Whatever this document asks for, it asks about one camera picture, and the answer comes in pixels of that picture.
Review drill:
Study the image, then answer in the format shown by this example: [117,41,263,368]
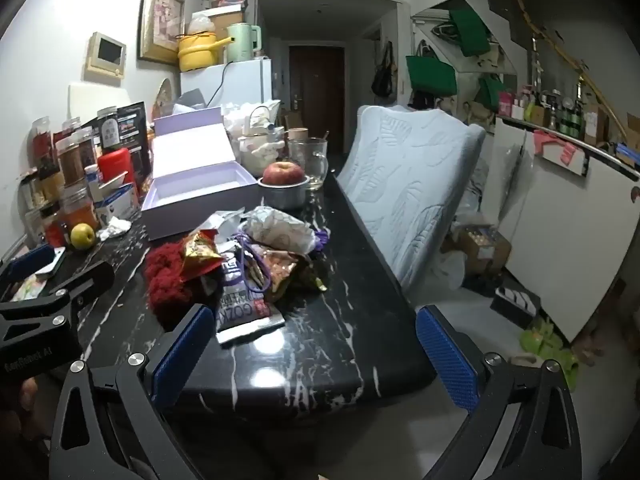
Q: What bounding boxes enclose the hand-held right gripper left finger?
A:
[49,304,241,480]

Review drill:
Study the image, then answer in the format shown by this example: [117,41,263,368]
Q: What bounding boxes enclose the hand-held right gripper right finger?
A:
[415,304,597,480]

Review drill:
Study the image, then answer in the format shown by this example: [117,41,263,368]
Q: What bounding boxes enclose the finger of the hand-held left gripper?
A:
[0,261,117,328]
[0,244,58,302]

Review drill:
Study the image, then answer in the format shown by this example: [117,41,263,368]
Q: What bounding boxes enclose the red fuzzy knit item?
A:
[143,237,223,326]

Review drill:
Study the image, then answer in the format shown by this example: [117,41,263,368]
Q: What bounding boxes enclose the red gold snack packet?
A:
[180,230,226,281]

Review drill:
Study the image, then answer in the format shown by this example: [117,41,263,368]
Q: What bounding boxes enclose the translucent plastic packet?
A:
[192,207,248,241]

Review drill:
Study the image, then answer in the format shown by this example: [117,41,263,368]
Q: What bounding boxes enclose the white leaf-print pouch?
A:
[242,206,318,256]

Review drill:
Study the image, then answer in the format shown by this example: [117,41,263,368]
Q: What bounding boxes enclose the lavender cardboard box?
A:
[140,105,261,242]

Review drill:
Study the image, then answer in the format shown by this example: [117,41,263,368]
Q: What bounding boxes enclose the purple brocade drawstring pouch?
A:
[234,227,333,293]

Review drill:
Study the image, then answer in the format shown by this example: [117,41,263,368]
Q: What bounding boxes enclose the person's left hand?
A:
[0,379,40,461]

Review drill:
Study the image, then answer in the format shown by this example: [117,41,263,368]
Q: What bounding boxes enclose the green apple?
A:
[70,223,97,250]

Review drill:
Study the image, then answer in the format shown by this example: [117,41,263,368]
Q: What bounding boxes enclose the crumpled white tissue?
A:
[96,217,132,241]

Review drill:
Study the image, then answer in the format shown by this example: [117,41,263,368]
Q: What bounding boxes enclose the purple white snack packet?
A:
[216,247,286,345]

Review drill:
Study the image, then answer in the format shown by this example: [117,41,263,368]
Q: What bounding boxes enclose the blue white small box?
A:
[90,182,141,223]

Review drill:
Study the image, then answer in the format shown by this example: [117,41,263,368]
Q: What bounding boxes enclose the black white striped box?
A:
[492,285,541,328]

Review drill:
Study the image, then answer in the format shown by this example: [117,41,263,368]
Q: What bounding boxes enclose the green crumpled plastic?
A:
[519,317,581,391]

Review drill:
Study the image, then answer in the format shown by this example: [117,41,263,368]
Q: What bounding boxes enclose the cluster of spice jars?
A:
[17,115,101,251]

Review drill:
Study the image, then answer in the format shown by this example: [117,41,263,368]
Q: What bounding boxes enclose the red canister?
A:
[97,147,133,186]

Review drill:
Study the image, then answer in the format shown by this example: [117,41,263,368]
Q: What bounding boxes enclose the brown snack packet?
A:
[255,250,311,303]

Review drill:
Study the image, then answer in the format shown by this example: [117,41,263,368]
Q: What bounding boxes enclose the dark snack wrapper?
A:
[295,260,331,293]

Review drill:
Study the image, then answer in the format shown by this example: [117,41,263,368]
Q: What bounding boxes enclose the black printed pouch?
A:
[92,101,153,183]

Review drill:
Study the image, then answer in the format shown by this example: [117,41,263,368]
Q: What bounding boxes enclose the white cabinet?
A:
[480,115,640,346]

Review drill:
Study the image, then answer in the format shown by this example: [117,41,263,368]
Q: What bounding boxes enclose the white board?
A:
[68,82,132,126]

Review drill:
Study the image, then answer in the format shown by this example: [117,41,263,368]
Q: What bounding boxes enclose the light blue quilted mattress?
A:
[335,105,487,301]

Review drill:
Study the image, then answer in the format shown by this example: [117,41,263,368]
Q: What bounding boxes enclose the grey metal bowl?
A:
[257,176,311,211]

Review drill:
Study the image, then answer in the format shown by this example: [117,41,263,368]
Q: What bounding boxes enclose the woven fan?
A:
[152,78,173,121]

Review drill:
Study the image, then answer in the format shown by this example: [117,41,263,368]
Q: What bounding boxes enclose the red apple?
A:
[262,161,306,186]

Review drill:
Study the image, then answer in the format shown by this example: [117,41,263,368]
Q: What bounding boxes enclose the grey mailer bag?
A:
[172,89,208,116]

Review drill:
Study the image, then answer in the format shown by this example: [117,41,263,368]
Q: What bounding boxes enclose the clear plastic bag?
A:
[222,100,281,136]

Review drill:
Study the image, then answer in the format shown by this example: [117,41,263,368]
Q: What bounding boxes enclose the glass mug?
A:
[287,138,329,191]

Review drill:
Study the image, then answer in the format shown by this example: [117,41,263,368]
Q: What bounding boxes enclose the yellow pot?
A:
[177,32,236,73]

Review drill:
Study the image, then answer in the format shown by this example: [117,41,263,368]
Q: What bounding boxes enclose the white fridge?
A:
[180,58,273,111]

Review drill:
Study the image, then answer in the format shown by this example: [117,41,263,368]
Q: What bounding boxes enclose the row of bottles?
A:
[497,85,640,161]

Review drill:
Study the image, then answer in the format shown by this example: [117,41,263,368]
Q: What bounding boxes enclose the small green tote bag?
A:
[475,75,506,108]

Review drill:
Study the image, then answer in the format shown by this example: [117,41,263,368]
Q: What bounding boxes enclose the framed picture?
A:
[137,0,187,66]

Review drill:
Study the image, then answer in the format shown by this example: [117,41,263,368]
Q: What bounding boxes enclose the large green tote bag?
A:
[406,55,458,96]

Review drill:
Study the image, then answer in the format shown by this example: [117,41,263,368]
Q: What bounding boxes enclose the clear bag in pot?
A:
[186,12,217,37]

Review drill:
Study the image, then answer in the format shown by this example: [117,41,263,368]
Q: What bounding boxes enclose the dark hanging bag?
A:
[371,42,396,98]

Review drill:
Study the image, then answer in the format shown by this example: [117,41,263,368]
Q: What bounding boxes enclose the green electric kettle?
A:
[227,23,263,61]

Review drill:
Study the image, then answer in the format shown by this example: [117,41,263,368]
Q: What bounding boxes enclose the dark wooden door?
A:
[289,45,346,153]

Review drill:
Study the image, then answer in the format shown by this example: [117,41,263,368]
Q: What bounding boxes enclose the bamboo pole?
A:
[520,0,631,131]

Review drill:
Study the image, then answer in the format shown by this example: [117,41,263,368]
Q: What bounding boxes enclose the cream handled bottle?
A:
[237,106,288,177]

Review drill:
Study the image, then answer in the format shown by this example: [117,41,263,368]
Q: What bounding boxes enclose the wall intercom panel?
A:
[84,31,127,79]

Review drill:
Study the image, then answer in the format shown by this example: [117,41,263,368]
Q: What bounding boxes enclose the black cable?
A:
[207,60,231,106]

